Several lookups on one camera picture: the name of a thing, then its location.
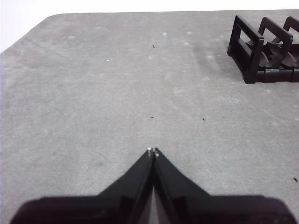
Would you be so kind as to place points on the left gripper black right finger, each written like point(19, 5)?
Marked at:
point(198, 207)

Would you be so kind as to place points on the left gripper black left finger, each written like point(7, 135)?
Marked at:
point(116, 205)

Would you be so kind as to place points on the black plate rack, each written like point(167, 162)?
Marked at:
point(254, 58)

